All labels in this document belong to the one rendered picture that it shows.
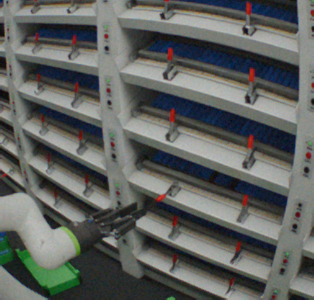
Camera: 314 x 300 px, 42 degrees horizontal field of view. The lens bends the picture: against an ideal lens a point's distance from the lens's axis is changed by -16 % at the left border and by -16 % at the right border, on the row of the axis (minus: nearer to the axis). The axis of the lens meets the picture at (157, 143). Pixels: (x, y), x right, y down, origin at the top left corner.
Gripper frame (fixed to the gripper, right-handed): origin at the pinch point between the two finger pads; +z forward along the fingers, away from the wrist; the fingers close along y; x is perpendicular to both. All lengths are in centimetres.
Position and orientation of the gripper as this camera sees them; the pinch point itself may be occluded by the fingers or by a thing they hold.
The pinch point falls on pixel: (133, 212)
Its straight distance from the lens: 135.7
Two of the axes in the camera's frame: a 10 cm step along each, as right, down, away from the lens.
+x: 0.5, -9.2, -3.8
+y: 7.6, 2.8, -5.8
